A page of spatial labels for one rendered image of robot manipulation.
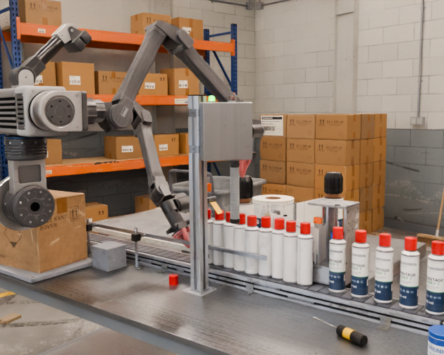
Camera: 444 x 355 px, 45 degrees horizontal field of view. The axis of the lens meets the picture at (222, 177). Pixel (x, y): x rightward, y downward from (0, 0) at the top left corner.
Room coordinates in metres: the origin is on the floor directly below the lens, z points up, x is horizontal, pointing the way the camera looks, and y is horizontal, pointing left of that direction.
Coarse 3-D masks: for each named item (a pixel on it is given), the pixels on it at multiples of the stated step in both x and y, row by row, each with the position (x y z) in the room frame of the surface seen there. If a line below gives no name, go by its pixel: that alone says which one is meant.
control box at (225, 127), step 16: (208, 112) 1.72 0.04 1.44; (224, 112) 1.73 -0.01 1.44; (240, 112) 1.75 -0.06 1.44; (208, 128) 1.72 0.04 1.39; (224, 128) 1.73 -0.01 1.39; (240, 128) 1.75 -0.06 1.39; (208, 144) 1.72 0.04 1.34; (224, 144) 1.73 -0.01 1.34; (240, 144) 1.75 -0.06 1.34; (208, 160) 1.72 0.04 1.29; (224, 160) 1.73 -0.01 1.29
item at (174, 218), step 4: (172, 212) 2.02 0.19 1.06; (176, 212) 2.02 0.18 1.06; (168, 216) 2.02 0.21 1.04; (172, 216) 2.01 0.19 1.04; (176, 216) 2.01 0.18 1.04; (180, 216) 2.02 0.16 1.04; (168, 220) 2.02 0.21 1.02; (172, 220) 2.01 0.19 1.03; (176, 220) 2.00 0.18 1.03; (180, 220) 2.01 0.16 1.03; (184, 220) 2.02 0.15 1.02; (188, 220) 2.03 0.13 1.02; (172, 224) 2.01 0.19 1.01; (176, 224) 1.97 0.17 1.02; (172, 228) 1.99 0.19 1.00; (168, 232) 1.99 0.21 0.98
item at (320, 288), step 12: (96, 240) 2.30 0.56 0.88; (108, 240) 2.30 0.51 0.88; (120, 240) 2.29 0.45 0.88; (144, 252) 2.09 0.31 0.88; (156, 252) 2.09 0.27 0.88; (168, 252) 2.09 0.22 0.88; (252, 276) 1.77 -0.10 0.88; (300, 288) 1.65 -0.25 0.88; (312, 288) 1.64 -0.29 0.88; (324, 288) 1.64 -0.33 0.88; (360, 300) 1.53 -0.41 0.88; (372, 300) 1.53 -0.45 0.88; (396, 300) 1.53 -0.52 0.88; (408, 312) 1.43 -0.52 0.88; (420, 312) 1.43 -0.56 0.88
